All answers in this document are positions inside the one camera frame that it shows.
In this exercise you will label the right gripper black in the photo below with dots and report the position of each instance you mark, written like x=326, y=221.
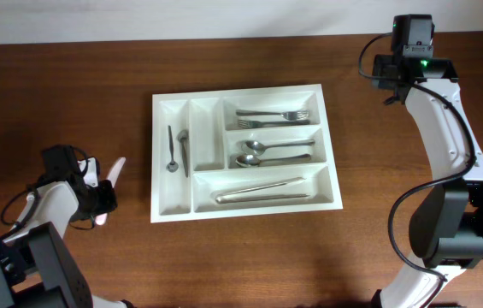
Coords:
x=380, y=66

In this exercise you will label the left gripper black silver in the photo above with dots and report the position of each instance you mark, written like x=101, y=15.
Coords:
x=110, y=201

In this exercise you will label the pink plastic knife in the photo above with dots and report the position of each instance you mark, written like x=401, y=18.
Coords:
x=112, y=176

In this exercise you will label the small thin steel teaspoon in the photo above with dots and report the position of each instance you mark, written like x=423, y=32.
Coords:
x=172, y=165

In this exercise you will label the steel teaspoon patterned handle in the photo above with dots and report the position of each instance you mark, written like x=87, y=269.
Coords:
x=183, y=138

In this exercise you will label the steel fork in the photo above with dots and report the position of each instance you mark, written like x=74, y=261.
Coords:
x=288, y=115
x=253, y=124

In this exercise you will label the large steel tablespoon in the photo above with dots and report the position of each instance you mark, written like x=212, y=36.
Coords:
x=256, y=148

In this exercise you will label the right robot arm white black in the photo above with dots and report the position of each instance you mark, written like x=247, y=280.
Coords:
x=436, y=228

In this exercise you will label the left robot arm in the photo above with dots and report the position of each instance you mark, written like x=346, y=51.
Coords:
x=36, y=268

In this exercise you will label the white plastic cutlery tray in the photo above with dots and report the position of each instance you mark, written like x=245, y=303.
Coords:
x=217, y=187

